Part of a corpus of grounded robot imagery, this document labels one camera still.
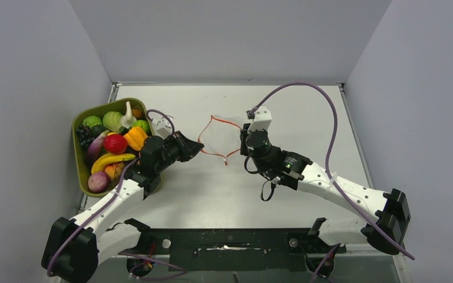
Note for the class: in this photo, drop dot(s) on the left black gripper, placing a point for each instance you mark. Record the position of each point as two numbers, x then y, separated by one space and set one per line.
189 148

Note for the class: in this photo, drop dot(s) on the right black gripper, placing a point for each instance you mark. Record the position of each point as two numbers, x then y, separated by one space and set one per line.
243 149

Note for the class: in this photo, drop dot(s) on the clear zip bag orange zipper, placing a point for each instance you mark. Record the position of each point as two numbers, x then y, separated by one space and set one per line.
220 139

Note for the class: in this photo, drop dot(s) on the red toy apple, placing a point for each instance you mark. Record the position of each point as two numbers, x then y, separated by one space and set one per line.
115 144

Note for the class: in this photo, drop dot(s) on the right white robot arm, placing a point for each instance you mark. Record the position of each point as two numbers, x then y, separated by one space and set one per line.
383 217

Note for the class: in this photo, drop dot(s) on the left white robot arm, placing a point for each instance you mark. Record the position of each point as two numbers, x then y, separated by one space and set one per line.
75 247

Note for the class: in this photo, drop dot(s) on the olive green food bin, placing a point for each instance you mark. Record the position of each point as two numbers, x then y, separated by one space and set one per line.
83 169

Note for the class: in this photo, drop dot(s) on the orange toy bell pepper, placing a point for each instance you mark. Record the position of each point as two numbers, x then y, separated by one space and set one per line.
135 138

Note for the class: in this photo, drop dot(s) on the small orange toy fruit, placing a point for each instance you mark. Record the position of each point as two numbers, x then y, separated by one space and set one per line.
138 113

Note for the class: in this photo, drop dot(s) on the white toy garlic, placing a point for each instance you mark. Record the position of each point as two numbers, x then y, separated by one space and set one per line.
128 118

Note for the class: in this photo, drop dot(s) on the peach toy fruit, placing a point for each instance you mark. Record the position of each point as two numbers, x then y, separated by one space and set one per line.
114 170

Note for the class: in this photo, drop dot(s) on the yellow toy banana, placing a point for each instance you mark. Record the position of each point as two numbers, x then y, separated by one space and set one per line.
103 161

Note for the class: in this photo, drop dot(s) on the light green toy lettuce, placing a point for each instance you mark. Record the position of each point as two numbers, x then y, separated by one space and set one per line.
112 121

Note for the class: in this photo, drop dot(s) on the dark green toy avocado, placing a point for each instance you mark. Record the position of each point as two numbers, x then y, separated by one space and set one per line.
97 130

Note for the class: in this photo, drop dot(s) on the purple toy eggplant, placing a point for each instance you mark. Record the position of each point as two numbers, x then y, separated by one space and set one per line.
95 148

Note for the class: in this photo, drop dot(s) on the purple toy onion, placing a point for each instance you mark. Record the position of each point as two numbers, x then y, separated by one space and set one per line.
98 182

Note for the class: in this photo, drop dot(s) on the green toy cabbage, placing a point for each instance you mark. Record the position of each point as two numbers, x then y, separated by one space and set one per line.
91 121

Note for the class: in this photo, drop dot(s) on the black toy grapes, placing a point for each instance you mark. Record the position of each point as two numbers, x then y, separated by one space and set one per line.
85 136

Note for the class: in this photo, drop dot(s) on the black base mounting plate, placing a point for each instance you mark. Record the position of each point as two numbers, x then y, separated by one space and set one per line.
234 249

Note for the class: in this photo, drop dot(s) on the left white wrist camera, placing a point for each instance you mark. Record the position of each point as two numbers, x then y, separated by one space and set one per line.
163 126

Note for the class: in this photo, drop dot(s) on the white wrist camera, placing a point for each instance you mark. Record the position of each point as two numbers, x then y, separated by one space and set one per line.
163 126
261 119

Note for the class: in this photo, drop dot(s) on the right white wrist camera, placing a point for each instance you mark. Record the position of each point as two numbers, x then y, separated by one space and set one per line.
261 119

